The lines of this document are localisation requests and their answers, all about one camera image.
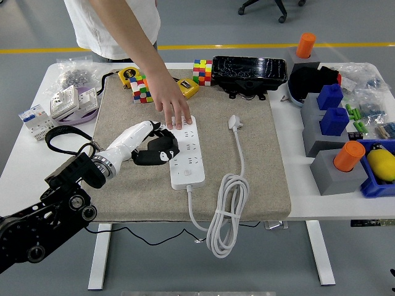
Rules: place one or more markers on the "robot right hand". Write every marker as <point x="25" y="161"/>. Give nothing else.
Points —
<point x="393" y="275"/>

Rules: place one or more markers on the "person's right hand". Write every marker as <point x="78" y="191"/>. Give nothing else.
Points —
<point x="167" y="92"/>

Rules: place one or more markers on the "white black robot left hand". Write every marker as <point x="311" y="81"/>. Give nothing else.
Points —
<point x="132" y="138"/>

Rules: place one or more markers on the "black plug adapter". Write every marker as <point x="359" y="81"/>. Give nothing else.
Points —
<point x="148" y="157"/>

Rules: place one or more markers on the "white power strip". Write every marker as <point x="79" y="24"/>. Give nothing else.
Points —
<point x="188" y="175"/>

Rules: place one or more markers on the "person's right forearm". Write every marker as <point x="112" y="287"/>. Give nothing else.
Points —
<point x="129" y="34"/>

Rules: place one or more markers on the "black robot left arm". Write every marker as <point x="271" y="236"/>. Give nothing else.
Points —
<point x="46" y="212"/>

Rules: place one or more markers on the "yellow tape measure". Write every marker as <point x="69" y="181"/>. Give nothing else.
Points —
<point x="129" y="75"/>
<point x="190" y="87"/>

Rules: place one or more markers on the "colourful puzzle cube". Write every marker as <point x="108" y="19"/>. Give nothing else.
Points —
<point x="202" y="72"/>
<point x="139" y="91"/>

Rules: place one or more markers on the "grey-brown mat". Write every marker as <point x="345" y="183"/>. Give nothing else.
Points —
<point x="139" y="191"/>

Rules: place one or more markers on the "dark strip under table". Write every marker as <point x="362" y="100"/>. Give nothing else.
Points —
<point x="370" y="223"/>

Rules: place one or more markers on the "purple tape roll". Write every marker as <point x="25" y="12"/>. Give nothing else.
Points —
<point x="78" y="120"/>

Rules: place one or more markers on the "white table leg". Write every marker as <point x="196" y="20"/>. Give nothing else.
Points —
<point x="321" y="256"/>
<point x="100" y="256"/>

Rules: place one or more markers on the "clear bag of metal nuts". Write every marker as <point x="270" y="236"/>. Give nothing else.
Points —
<point x="75" y="77"/>

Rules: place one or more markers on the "glossy black device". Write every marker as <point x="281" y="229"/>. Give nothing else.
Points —
<point x="250" y="71"/>

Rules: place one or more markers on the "blue plastic bin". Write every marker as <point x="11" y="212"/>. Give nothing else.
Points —
<point x="370" y="188"/>

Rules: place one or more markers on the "white circuit breaker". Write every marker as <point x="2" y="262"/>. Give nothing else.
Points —
<point x="34" y="118"/>

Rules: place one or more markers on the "yellow toy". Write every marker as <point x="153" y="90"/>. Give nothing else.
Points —
<point x="382" y="163"/>

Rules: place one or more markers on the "grey block holder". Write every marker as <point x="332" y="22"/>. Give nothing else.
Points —
<point x="290" y="57"/>
<point x="327" y="182"/>
<point x="310" y="108"/>
<point x="321" y="143"/>

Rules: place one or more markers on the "orange cylinder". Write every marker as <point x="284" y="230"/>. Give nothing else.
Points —
<point x="305" y="44"/>
<point x="348" y="155"/>

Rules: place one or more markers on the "light blue round container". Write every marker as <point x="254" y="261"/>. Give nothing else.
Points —
<point x="294" y="98"/>

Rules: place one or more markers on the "black office chair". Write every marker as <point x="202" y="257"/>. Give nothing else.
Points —
<point x="279" y="7"/>

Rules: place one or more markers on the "black cloth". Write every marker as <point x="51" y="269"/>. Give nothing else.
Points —
<point x="308" y="81"/>

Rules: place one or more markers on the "small black module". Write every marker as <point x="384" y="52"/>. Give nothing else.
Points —
<point x="356" y="136"/>

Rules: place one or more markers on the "clear bag of small parts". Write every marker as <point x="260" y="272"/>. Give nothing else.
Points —
<point x="385" y="131"/>

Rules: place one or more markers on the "green peg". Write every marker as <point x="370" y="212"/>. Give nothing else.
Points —
<point x="364" y="127"/>
<point x="353" y="114"/>
<point x="358" y="113"/>
<point x="348" y="109"/>
<point x="357" y="126"/>

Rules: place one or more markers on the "blue block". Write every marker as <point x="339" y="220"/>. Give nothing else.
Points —
<point x="330" y="97"/>
<point x="334" y="121"/>

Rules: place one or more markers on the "clear bag of blue parts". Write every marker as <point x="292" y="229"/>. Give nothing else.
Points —
<point x="371" y="108"/>

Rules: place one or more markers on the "clear plastic bag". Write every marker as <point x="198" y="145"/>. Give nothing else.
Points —
<point x="361" y="75"/>

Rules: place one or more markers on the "white wall socket panel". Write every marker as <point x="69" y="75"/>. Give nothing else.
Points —
<point x="89" y="98"/>
<point x="64" y="103"/>

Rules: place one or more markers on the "metal bracket under table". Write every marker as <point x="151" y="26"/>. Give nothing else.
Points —
<point x="276" y="225"/>

